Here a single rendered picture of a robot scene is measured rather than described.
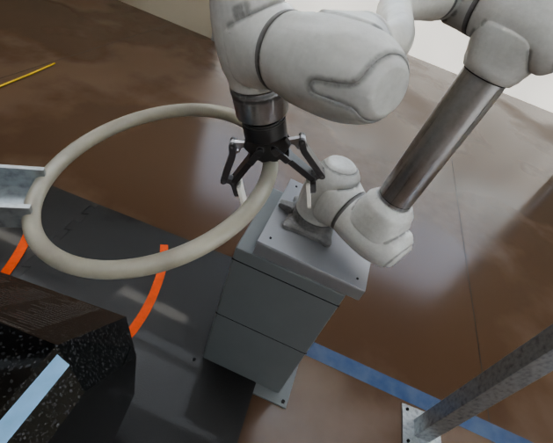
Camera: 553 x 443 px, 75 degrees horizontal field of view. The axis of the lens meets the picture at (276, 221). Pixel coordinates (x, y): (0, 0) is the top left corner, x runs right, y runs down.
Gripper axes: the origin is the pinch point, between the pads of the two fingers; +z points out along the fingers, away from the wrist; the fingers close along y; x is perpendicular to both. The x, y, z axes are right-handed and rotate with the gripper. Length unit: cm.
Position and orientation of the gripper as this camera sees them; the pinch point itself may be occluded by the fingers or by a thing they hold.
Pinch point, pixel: (276, 200)
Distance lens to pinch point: 75.6
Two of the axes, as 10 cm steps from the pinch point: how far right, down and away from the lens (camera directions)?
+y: -9.9, 0.4, 1.2
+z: 1.1, 6.7, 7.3
